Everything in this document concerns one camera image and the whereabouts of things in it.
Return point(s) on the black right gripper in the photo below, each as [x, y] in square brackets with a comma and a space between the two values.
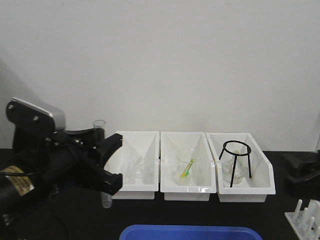
[303, 175]

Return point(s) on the right white storage bin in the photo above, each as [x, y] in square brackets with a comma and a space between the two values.
[250, 190]

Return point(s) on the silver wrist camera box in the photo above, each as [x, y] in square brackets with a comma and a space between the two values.
[39, 116]

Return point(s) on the blue plastic tray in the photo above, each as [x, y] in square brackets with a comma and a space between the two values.
[187, 232]

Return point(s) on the black wire tripod stand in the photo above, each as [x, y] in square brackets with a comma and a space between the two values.
[246, 153]

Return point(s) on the left white storage bin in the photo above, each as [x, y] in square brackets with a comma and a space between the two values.
[134, 144]

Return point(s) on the white test tube rack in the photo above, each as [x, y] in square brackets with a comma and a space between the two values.
[305, 223]

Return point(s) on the white storage bin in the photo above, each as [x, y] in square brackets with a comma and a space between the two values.
[134, 144]
[250, 190]
[170, 144]

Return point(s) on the glassware in left bin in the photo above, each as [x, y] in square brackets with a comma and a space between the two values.
[138, 171]

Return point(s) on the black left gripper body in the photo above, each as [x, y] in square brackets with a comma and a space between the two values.
[44, 165]

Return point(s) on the clear glass test tube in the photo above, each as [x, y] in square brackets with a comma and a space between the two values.
[99, 127]

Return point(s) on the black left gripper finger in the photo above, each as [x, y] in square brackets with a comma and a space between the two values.
[98, 179]
[95, 145]

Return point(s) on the black robot arm with label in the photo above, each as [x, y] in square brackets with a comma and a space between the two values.
[11, 211]

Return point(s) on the glass flask in right bin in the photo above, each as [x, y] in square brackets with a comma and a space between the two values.
[234, 168]

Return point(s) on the middle white storage bin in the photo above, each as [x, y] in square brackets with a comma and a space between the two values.
[170, 144]

